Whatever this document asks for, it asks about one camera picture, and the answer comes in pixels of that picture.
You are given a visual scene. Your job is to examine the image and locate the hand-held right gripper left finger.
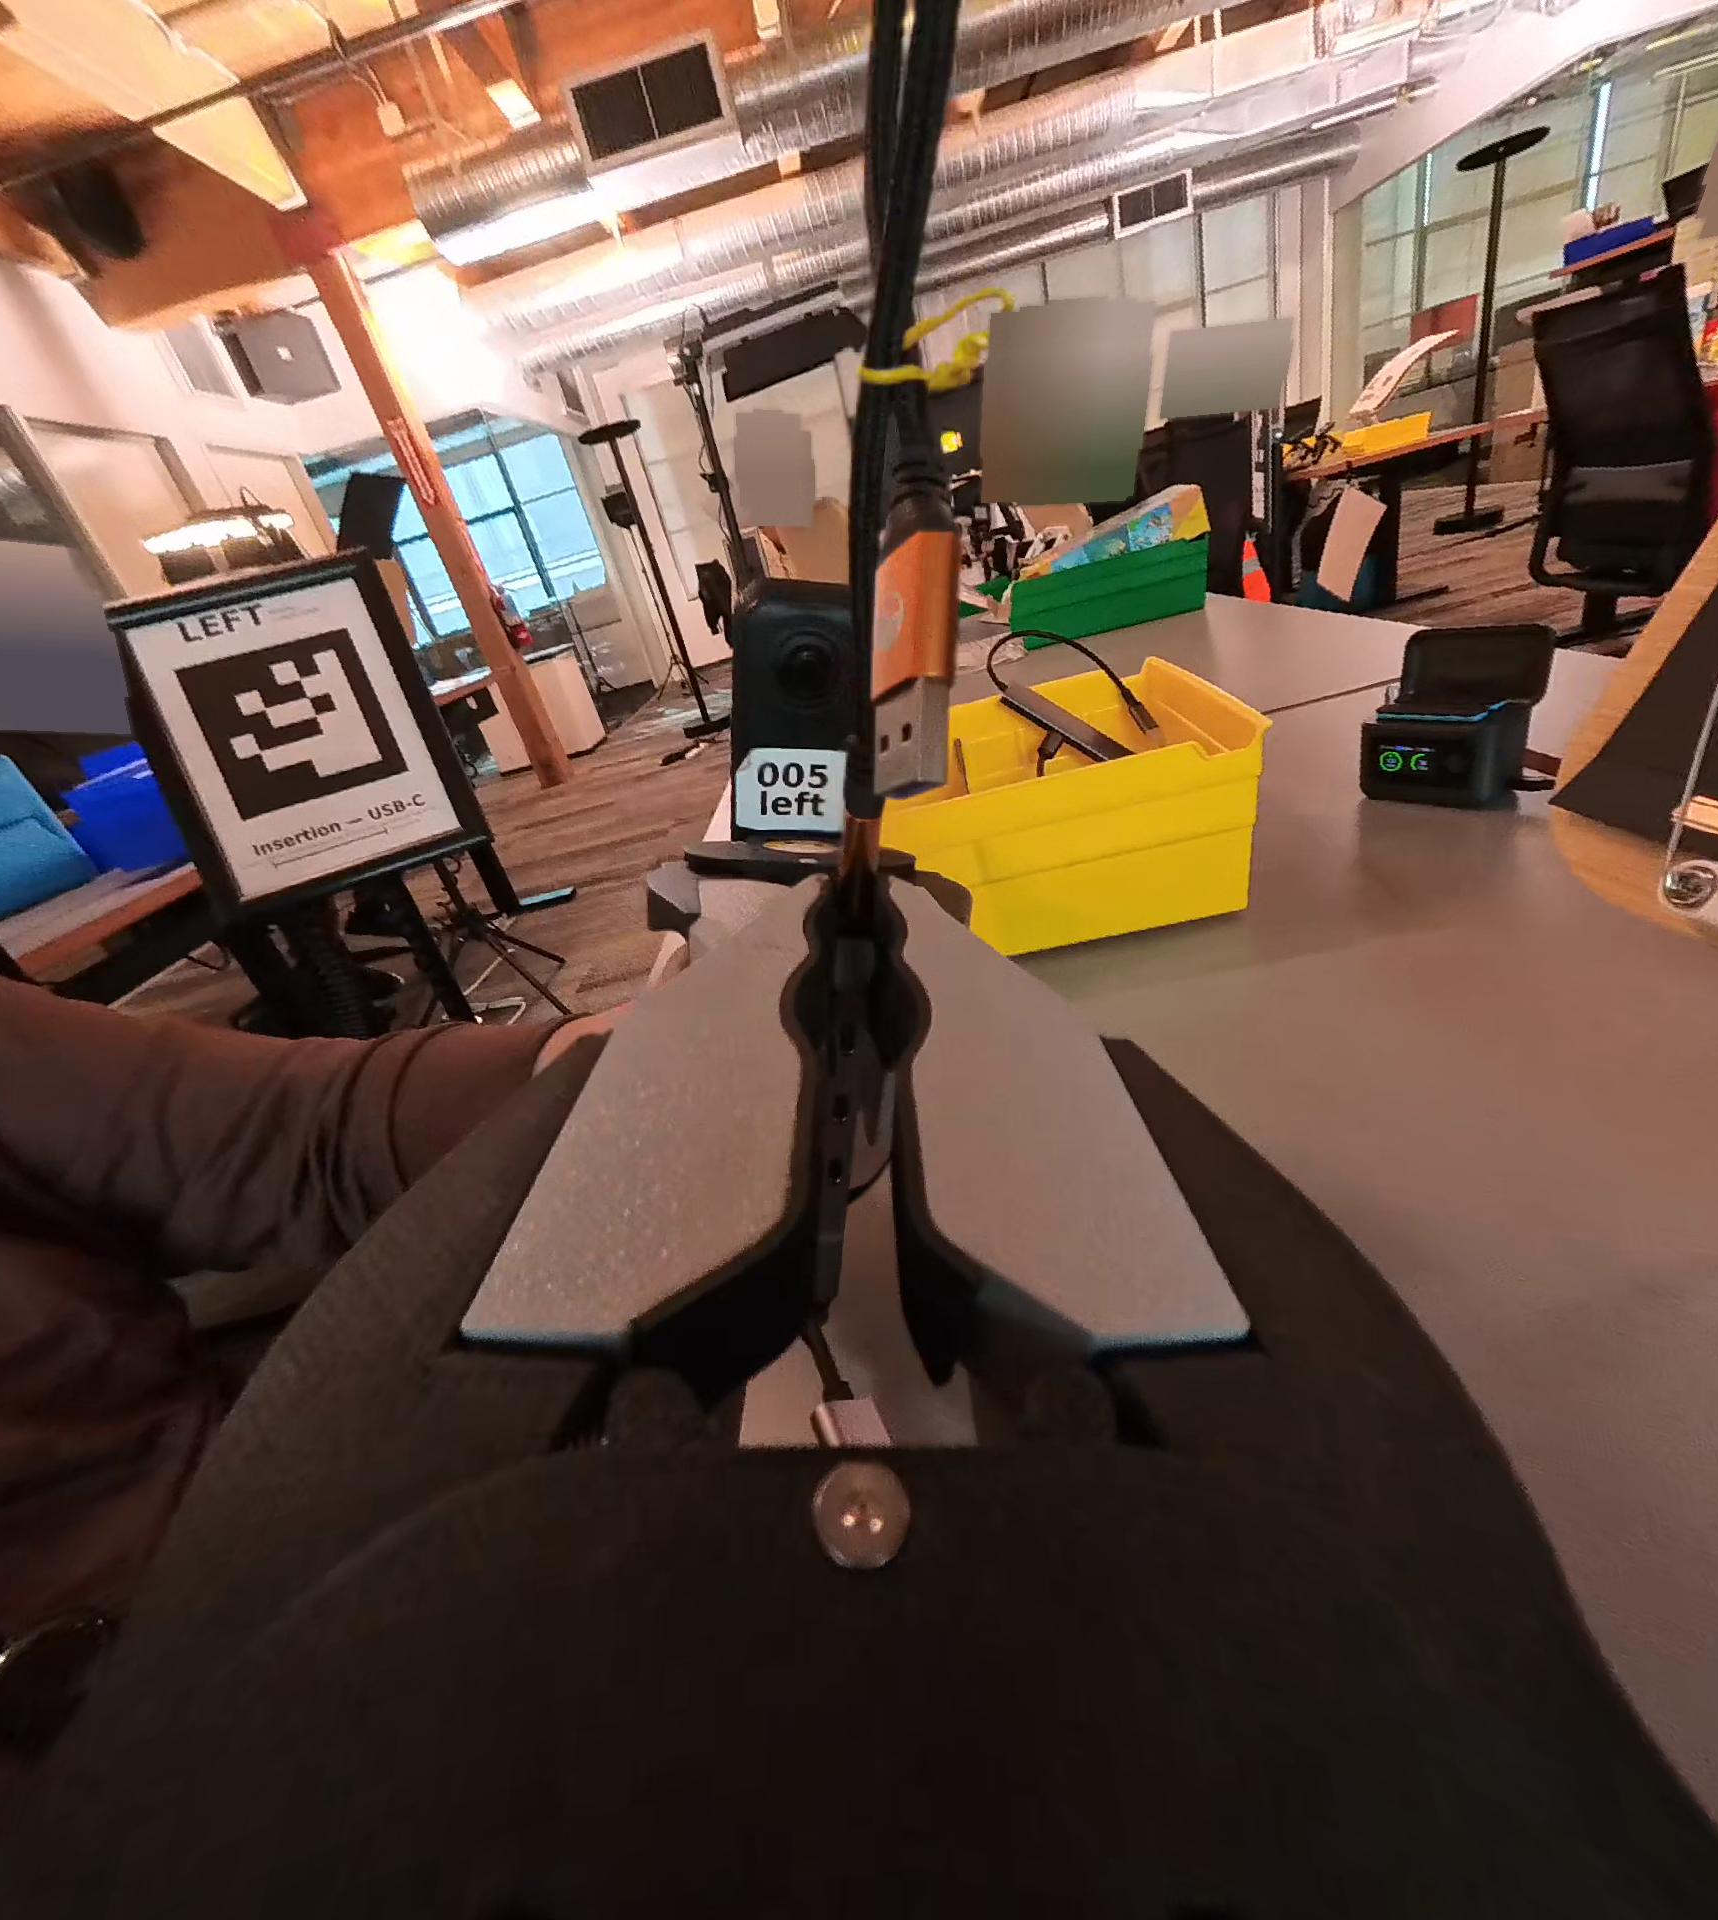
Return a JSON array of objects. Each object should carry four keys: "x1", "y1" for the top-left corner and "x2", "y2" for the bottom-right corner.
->
[{"x1": 456, "y1": 874, "x2": 849, "y2": 1397}]

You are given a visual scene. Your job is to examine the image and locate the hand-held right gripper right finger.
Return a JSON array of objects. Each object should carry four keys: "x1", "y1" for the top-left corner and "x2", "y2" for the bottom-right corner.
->
[{"x1": 879, "y1": 881, "x2": 1253, "y2": 1393}]

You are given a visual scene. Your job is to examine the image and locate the black braided cable orange plugs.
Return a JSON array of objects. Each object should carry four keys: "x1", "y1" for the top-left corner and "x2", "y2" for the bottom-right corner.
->
[{"x1": 832, "y1": 0, "x2": 1017, "y2": 909}]

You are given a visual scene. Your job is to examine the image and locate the yellow plastic bin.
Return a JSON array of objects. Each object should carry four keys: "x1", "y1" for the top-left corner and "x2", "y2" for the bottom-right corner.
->
[{"x1": 879, "y1": 654, "x2": 1273, "y2": 958}]

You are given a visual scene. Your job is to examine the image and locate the person's left forearm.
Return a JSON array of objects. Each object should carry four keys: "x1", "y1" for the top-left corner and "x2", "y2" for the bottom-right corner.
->
[{"x1": 0, "y1": 931, "x2": 576, "y2": 1652}]

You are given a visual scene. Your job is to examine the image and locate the person's left hand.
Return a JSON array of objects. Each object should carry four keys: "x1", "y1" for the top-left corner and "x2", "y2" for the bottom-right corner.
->
[{"x1": 535, "y1": 1007, "x2": 639, "y2": 1073}]

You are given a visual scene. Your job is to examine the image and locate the green plastic bin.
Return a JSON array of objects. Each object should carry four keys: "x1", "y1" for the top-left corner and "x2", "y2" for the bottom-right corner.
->
[{"x1": 1006, "y1": 532, "x2": 1214, "y2": 649}]

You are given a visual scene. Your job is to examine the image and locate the black tripod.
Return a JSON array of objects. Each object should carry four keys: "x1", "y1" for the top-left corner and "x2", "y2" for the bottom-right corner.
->
[{"x1": 219, "y1": 840, "x2": 576, "y2": 1040}]

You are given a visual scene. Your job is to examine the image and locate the colourful picture books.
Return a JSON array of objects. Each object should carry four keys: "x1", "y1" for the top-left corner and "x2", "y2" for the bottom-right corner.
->
[{"x1": 1015, "y1": 481, "x2": 1214, "y2": 580}]

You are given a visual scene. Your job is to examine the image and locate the framed marker sign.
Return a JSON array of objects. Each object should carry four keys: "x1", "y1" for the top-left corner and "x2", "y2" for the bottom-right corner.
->
[{"x1": 105, "y1": 551, "x2": 498, "y2": 920}]

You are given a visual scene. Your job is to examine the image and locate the black case with display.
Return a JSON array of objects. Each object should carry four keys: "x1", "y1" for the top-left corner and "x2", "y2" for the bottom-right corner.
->
[{"x1": 1358, "y1": 621, "x2": 1557, "y2": 812}]

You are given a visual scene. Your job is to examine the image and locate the blue plastic bin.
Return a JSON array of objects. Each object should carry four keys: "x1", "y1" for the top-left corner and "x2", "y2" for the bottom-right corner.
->
[{"x1": 56, "y1": 738, "x2": 194, "y2": 876}]

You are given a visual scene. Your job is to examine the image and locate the studio light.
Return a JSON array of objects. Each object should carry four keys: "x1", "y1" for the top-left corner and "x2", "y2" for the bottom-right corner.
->
[{"x1": 137, "y1": 486, "x2": 304, "y2": 590}]

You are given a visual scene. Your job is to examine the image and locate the wooden book stand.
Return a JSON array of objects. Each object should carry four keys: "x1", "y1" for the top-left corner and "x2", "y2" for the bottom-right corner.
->
[{"x1": 1547, "y1": 374, "x2": 1718, "y2": 1128}]

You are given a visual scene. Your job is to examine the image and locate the black office chair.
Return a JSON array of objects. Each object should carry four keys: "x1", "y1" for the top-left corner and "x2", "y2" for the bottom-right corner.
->
[{"x1": 1525, "y1": 265, "x2": 1718, "y2": 640}]

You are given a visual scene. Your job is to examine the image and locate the red wooden post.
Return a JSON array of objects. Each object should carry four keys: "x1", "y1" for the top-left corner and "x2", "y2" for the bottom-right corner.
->
[{"x1": 304, "y1": 254, "x2": 573, "y2": 790}]

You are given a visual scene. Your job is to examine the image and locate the silver ventilation duct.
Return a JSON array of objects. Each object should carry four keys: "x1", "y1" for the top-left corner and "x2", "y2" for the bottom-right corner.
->
[{"x1": 400, "y1": 0, "x2": 1372, "y2": 378}]

